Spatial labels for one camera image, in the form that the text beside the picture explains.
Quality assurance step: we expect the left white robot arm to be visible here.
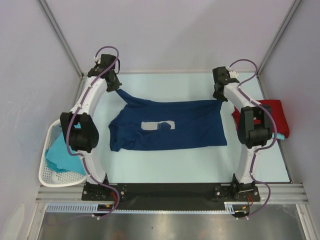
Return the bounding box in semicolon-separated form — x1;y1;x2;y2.
60;54;122;200

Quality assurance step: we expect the grey shirt in basket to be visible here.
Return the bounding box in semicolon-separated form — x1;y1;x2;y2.
50;123;62;144

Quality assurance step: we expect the light blue cable duct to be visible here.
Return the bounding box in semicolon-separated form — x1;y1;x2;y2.
46;202;121;213

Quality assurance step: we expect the white laundry basket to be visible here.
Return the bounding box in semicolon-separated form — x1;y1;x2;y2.
38;119;86;188

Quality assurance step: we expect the folded red t shirt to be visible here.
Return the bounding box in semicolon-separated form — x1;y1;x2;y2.
231;99;291;138

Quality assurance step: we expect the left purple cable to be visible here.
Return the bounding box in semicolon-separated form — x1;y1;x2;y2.
65;46;122;222

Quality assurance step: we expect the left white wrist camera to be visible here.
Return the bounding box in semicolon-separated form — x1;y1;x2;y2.
93;56;101;63

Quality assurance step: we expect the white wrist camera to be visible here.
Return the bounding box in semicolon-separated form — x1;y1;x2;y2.
93;56;101;63
229;70;240;79

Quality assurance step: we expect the navy blue t shirt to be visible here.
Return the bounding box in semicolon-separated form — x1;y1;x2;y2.
108;89;227;152

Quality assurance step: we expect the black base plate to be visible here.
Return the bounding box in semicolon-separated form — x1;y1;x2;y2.
81;182;261;211

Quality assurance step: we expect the purple cable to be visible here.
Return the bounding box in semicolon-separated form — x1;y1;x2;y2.
65;46;122;222
227;59;277;221

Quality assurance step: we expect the aluminium frame rail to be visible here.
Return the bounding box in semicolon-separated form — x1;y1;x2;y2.
35;183;309;204

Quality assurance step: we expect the turquoise t shirt in basket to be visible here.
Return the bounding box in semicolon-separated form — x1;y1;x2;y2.
44;132;86;176

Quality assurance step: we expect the folded light blue t shirt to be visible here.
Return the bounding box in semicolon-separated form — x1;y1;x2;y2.
272;133;286;141

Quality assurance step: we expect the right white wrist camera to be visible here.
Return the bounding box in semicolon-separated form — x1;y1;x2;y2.
229;70;240;79

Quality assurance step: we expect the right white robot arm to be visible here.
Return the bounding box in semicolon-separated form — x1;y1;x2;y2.
212;66;274;202

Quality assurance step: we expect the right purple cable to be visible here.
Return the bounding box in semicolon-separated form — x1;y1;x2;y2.
227;59;277;221

